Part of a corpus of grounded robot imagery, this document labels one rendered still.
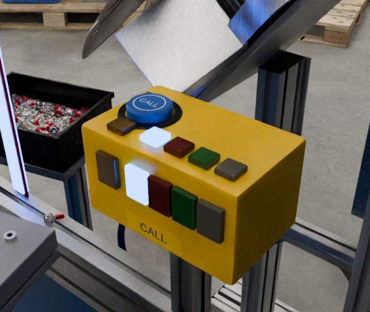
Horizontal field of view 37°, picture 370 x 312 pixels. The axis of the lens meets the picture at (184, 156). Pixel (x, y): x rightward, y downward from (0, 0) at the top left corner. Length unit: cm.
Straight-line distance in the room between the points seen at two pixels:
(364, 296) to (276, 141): 69
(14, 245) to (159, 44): 41
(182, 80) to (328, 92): 222
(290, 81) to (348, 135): 165
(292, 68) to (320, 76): 219
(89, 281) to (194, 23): 40
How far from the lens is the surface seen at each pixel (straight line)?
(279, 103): 97
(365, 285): 107
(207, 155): 40
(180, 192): 40
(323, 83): 308
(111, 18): 98
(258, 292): 125
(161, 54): 81
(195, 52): 81
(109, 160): 44
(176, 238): 44
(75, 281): 69
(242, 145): 43
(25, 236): 52
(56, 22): 383
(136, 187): 43
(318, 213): 211
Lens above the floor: 130
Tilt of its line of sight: 33 degrees down
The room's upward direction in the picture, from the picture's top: straight up
